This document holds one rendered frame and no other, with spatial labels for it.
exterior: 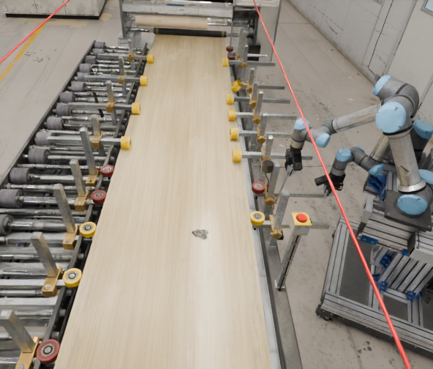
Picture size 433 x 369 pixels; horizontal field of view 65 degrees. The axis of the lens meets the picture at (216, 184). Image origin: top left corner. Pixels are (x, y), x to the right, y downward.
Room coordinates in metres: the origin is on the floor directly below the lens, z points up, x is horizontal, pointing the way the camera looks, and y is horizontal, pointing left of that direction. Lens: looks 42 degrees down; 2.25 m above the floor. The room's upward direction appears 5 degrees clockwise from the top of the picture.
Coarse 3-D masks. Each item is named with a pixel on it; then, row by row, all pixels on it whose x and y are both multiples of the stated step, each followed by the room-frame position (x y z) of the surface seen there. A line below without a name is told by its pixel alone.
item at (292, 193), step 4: (264, 192) 1.53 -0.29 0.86; (276, 192) 1.54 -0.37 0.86; (292, 192) 1.55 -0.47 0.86; (296, 192) 1.55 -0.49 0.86; (300, 192) 1.55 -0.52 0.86; (304, 192) 1.56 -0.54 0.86; (308, 192) 1.56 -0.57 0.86; (312, 192) 1.56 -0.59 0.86; (316, 192) 1.56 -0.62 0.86; (320, 192) 1.57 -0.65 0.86; (256, 196) 1.51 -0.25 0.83; (260, 196) 1.51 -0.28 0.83; (276, 196) 1.52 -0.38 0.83; (292, 196) 1.53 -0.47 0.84; (296, 196) 1.54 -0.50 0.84; (300, 196) 1.54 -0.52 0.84; (304, 196) 1.54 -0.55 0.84; (308, 196) 1.54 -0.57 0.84; (312, 196) 1.54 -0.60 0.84; (316, 196) 1.55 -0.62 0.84; (320, 196) 1.55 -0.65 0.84
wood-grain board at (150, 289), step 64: (192, 64) 3.24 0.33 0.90; (128, 128) 2.03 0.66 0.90; (192, 128) 2.10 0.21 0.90; (128, 192) 1.39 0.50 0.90; (192, 192) 1.43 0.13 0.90; (128, 256) 0.95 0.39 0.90; (192, 256) 0.98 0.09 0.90; (128, 320) 0.64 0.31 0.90; (192, 320) 0.67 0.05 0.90; (256, 320) 0.69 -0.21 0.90
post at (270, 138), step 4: (268, 136) 1.74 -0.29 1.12; (272, 136) 1.74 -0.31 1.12; (268, 140) 1.73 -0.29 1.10; (272, 140) 1.73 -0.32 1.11; (268, 144) 1.73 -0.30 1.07; (268, 148) 1.73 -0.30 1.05; (264, 152) 1.75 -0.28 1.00; (268, 152) 1.73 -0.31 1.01; (264, 156) 1.73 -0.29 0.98; (268, 156) 1.73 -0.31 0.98; (260, 172) 1.74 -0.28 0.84; (260, 176) 1.73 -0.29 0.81; (264, 176) 1.73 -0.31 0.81; (260, 180) 1.73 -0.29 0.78; (264, 180) 1.73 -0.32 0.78
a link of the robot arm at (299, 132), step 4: (296, 120) 1.58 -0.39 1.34; (300, 120) 1.58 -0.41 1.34; (296, 124) 1.55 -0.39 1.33; (300, 124) 1.54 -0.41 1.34; (304, 124) 1.54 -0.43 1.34; (308, 124) 1.54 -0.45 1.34; (296, 128) 1.55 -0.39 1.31; (300, 128) 1.54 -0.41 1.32; (304, 128) 1.53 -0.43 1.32; (296, 132) 1.54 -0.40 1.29; (300, 132) 1.53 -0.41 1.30; (304, 132) 1.52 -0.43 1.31; (292, 136) 1.57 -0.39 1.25; (296, 136) 1.54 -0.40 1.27; (300, 136) 1.53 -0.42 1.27; (304, 136) 1.51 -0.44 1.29; (296, 140) 1.54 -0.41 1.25; (300, 140) 1.53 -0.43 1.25; (304, 140) 1.55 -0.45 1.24
